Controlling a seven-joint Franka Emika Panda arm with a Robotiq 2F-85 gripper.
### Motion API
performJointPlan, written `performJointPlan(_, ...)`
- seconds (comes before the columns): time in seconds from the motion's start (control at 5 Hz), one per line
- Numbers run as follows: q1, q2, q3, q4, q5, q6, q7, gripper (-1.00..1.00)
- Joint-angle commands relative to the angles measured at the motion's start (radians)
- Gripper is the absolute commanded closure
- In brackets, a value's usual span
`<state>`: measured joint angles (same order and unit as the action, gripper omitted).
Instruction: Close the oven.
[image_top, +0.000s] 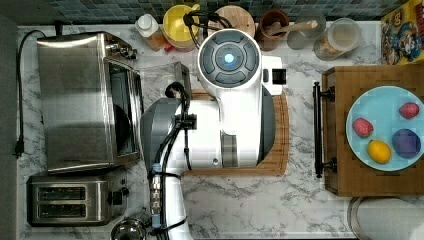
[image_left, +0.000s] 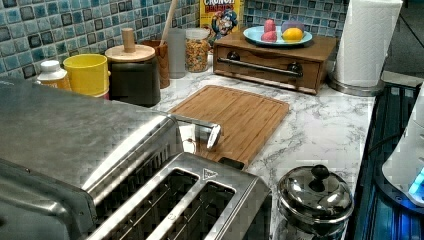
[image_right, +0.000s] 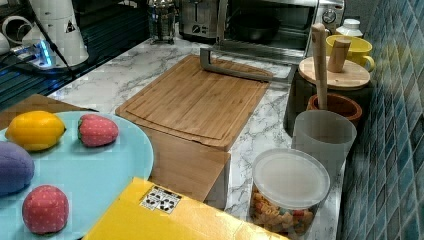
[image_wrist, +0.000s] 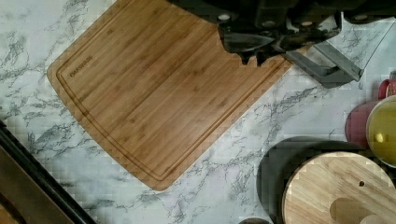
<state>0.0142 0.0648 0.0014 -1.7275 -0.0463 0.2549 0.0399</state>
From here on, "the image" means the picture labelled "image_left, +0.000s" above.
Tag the steel oven door with handle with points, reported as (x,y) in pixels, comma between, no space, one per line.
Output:
(206,132)

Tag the stainless steel toaster oven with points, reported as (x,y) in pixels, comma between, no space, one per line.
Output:
(68,161)

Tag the bamboo cutting board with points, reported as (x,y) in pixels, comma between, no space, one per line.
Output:
(247,120)

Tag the stainless steel slot toaster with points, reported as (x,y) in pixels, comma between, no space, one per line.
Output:
(186,197)

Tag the glass jar of cereal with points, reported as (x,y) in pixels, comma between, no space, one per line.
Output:
(197,48)

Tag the brown wooden utensil holder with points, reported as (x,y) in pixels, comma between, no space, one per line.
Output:
(161,50)

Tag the black canister with wooden lid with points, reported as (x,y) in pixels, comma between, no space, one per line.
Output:
(134,75)

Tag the grey tall cup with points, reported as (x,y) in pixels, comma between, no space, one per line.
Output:
(176,53)

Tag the light blue plate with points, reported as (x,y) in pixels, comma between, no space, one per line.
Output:
(254,35)

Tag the pink toy fruit lower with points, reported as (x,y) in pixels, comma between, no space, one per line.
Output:
(270,36)

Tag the pink toy fruit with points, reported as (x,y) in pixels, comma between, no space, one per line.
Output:
(270,36)
(269,25)

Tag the Cap'n Crunch cereal box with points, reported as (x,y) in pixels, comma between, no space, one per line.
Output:
(220,17)

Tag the wooden drawer box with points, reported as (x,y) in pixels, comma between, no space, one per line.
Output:
(301,68)

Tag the pink toy fruit upper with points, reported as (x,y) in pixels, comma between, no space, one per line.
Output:
(269,25)

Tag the yellow lemon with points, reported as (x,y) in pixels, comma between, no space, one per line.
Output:
(292,35)

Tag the purple toy fruit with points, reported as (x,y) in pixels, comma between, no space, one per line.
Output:
(292,24)

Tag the steel pot with lid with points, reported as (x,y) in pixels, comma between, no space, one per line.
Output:
(315,204)

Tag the yellow plastic cup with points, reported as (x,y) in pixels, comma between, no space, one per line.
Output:
(88,74)

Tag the steel paper towel holder base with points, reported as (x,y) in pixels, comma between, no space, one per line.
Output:
(371,91)

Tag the white capped bottle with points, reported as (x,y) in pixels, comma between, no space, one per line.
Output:
(53,75)

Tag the white paper towel roll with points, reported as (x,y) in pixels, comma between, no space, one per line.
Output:
(366,36)

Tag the wooden spoon handle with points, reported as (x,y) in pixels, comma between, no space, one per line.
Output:
(168,22)

